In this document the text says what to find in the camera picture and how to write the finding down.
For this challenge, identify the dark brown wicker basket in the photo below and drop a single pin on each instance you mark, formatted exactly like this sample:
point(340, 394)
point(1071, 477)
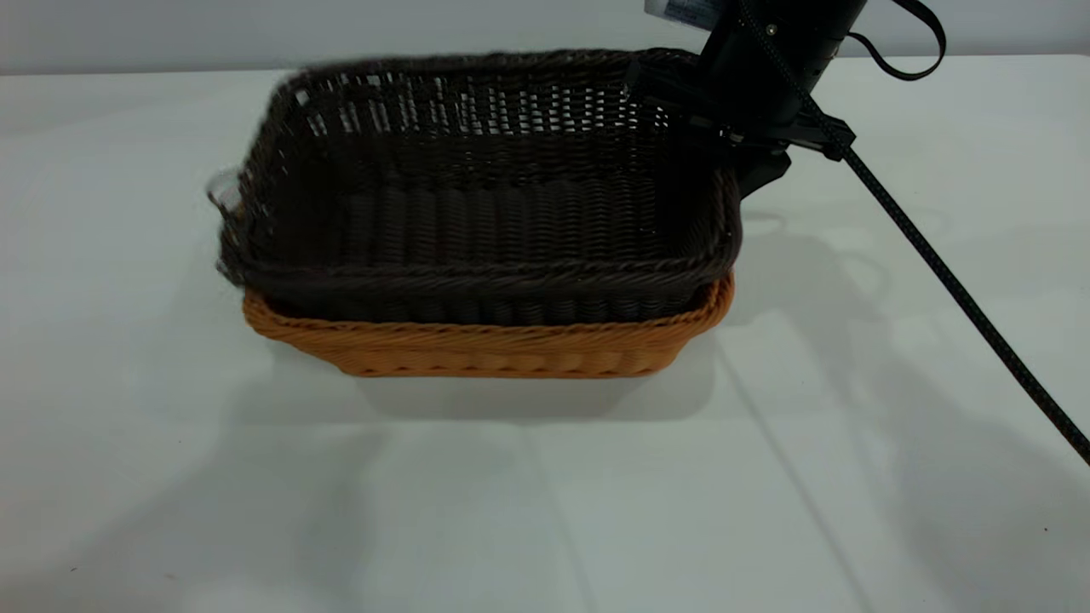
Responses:
point(494, 221)

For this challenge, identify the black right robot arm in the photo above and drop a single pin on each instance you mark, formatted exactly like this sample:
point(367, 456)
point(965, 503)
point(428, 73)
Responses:
point(792, 42)

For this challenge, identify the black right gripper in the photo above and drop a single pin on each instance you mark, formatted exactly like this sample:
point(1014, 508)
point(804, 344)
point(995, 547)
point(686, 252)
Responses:
point(749, 119)

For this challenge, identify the light brown wicker basket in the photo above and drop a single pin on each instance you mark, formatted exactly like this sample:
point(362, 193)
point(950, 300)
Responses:
point(494, 353)

